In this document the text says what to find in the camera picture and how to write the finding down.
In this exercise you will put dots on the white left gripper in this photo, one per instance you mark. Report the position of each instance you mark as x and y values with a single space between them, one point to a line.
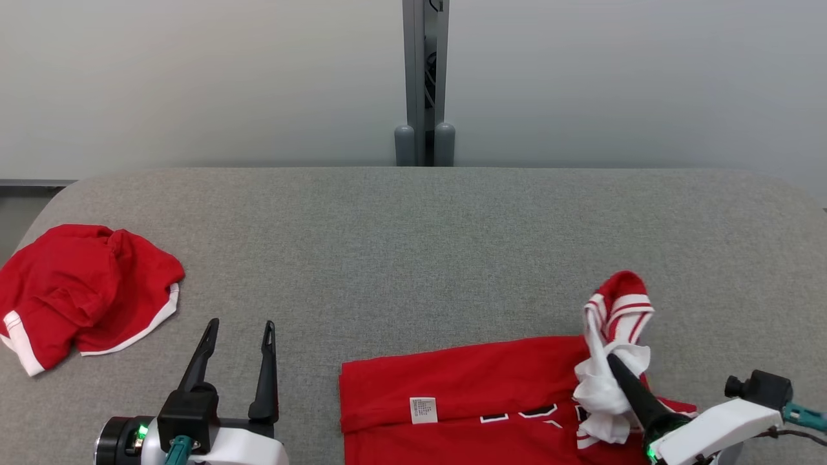
245 445

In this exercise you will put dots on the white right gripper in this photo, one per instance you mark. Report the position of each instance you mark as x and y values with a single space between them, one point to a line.
717 429

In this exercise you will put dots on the red shorts white trim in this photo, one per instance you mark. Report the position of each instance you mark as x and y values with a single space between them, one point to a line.
77 284

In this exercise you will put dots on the red white jersey shirt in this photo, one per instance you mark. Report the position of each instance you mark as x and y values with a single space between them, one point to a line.
465 387

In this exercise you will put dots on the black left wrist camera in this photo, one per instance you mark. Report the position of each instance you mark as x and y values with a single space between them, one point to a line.
187 413

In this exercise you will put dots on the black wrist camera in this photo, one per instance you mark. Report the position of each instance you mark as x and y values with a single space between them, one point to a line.
765 389
187 413

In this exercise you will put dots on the teal left camera connector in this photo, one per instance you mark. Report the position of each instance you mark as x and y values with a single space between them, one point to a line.
177 451

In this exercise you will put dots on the teal camera connector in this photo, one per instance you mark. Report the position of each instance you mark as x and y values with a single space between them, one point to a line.
804 416
177 451

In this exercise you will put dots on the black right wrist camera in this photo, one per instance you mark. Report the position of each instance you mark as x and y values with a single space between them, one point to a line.
765 389

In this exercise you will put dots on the teal right camera connector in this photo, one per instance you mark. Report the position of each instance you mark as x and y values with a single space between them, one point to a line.
804 416

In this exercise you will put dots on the grey metal partition post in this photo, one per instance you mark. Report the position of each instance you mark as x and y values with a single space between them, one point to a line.
417 77

